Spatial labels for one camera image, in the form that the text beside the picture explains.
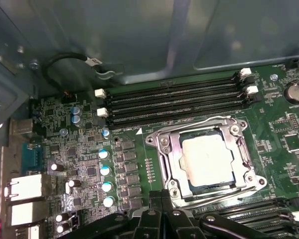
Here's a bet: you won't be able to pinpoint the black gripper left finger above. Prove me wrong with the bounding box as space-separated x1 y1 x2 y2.
62 189 163 239

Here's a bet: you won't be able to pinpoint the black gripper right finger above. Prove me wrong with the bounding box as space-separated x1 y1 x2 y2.
162 189 267 239

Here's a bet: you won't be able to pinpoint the metal socket cover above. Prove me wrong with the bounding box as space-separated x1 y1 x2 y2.
161 124 255 200

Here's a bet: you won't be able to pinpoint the thin wire locking lever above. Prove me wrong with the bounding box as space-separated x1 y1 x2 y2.
173 183 268 207
145 115 242 145

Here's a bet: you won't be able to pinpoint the silver square CPU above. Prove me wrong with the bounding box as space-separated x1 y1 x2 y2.
179 129 236 191

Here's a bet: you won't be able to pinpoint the CPU socket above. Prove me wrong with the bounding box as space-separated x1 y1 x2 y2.
144 116 269 209

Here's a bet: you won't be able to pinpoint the RAM slot white clips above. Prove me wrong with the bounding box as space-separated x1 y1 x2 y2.
96 85 259 118
214 208 299 225
94 67 252 99

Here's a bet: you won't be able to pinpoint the green motherboard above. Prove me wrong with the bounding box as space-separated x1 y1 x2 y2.
4 63 299 239

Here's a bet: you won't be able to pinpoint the round coin battery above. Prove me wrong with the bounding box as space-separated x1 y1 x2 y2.
284 82 299 105

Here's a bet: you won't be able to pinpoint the black open PC case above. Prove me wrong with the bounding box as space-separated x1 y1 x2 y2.
0 0 299 239

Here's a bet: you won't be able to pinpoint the black cable white label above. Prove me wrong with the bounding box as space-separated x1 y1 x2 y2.
43 51 103 100

